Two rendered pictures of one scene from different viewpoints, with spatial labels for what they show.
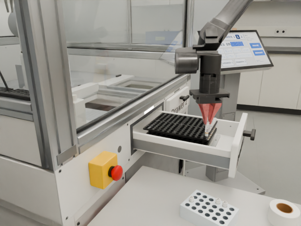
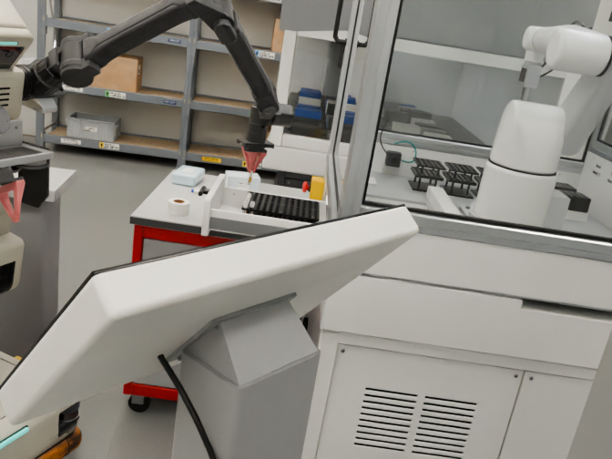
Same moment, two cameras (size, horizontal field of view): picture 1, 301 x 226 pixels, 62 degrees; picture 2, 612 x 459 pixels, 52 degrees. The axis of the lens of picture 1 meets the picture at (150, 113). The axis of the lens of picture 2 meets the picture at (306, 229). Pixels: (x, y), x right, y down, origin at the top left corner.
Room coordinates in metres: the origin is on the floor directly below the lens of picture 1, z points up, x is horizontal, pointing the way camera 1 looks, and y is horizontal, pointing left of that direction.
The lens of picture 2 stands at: (2.46, -0.85, 1.45)
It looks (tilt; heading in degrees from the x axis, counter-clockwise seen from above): 19 degrees down; 153
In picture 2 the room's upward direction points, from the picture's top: 9 degrees clockwise
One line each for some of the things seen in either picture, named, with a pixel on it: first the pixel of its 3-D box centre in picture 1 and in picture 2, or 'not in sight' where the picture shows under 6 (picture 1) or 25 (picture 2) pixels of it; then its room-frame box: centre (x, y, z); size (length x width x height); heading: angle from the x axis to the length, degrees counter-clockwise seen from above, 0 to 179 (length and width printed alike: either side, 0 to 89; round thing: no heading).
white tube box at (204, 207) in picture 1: (208, 212); not in sight; (0.52, -0.15, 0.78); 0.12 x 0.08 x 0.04; 50
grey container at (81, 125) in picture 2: not in sight; (94, 127); (-3.25, -0.16, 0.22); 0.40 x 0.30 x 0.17; 71
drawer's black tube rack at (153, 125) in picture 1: (181, 132); (280, 214); (0.83, -0.11, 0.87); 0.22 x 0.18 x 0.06; 65
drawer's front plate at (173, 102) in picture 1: (178, 103); not in sight; (1.17, -0.14, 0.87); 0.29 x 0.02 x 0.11; 155
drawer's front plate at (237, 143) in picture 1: (239, 141); (214, 203); (0.75, -0.29, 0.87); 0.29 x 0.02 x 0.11; 155
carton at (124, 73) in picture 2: not in sight; (115, 71); (-3.21, -0.02, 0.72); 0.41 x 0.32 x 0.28; 71
